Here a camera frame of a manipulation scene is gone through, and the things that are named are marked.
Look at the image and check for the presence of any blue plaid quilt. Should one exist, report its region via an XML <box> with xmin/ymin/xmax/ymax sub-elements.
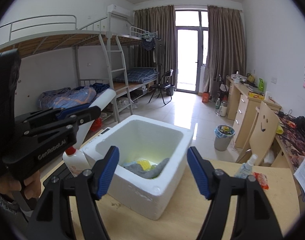
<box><xmin>37</xmin><ymin>83</ymin><xmax>110</xmax><ymax>109</ymax></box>

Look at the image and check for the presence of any white lotion bottle red pump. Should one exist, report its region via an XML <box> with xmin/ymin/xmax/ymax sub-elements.
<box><xmin>63</xmin><ymin>146</ymin><xmax>91</xmax><ymax>177</ymax></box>

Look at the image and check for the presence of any yellow foam fruit net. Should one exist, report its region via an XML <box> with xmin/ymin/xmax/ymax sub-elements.
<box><xmin>124</xmin><ymin>158</ymin><xmax>158</xmax><ymax>179</ymax></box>

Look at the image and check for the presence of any white styrofoam box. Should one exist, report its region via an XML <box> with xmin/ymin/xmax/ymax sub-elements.
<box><xmin>81</xmin><ymin>115</ymin><xmax>193</xmax><ymax>220</ymax></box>

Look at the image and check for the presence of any brown curtain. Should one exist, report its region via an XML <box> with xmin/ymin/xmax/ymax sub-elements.
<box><xmin>203</xmin><ymin>5</ymin><xmax>246</xmax><ymax>94</ymax></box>
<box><xmin>134</xmin><ymin>5</ymin><xmax>177</xmax><ymax>85</ymax></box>

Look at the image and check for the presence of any black smartphone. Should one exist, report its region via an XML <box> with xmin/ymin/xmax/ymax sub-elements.
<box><xmin>42</xmin><ymin>164</ymin><xmax>73</xmax><ymax>187</ymax></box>

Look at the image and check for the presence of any light wood desk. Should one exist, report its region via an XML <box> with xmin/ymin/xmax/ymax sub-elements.
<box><xmin>226</xmin><ymin>76</ymin><xmax>281</xmax><ymax>148</ymax></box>

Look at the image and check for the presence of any white air conditioner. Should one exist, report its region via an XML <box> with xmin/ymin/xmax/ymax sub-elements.
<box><xmin>107</xmin><ymin>4</ymin><xmax>131</xmax><ymax>19</ymax></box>

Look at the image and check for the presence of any red snack packet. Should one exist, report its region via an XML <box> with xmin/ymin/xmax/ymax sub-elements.
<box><xmin>252</xmin><ymin>172</ymin><xmax>269</xmax><ymax>190</ymax></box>

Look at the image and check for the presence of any right brown curtain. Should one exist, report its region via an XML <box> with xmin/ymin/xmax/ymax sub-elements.
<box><xmin>203</xmin><ymin>5</ymin><xmax>246</xmax><ymax>94</ymax></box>

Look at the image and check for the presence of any blue spray bottle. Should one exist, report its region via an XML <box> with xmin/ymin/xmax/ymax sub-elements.
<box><xmin>234</xmin><ymin>154</ymin><xmax>258</xmax><ymax>179</ymax></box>

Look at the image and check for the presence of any black folding chair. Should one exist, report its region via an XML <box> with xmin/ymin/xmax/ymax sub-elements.
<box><xmin>148</xmin><ymin>69</ymin><xmax>173</xmax><ymax>105</ymax></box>

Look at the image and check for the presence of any metal bunk bed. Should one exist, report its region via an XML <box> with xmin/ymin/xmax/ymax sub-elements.
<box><xmin>0</xmin><ymin>13</ymin><xmax>156</xmax><ymax>115</ymax></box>

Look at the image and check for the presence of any left brown curtain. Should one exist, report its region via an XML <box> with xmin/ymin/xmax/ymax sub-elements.
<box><xmin>134</xmin><ymin>5</ymin><xmax>177</xmax><ymax>85</ymax></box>

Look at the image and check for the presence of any wooden smiley chair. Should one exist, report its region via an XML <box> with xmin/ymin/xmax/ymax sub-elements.
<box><xmin>236</xmin><ymin>101</ymin><xmax>279</xmax><ymax>166</ymax></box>

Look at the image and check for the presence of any white remote control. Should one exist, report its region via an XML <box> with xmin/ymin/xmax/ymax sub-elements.
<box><xmin>91</xmin><ymin>127</ymin><xmax>111</xmax><ymax>139</ymax></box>

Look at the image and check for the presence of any left hand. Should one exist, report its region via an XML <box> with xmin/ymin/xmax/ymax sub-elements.
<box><xmin>0</xmin><ymin>171</ymin><xmax>41</xmax><ymax>199</ymax></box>

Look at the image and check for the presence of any grey sock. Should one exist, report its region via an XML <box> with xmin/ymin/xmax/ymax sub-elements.
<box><xmin>123</xmin><ymin>158</ymin><xmax>169</xmax><ymax>179</ymax></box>

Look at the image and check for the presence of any grey trash bin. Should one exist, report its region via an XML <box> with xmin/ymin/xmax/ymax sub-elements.
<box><xmin>214</xmin><ymin>125</ymin><xmax>235</xmax><ymax>151</ymax></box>

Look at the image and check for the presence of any orange bottle on floor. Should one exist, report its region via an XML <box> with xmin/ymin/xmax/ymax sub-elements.
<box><xmin>202</xmin><ymin>92</ymin><xmax>209</xmax><ymax>103</ymax></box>

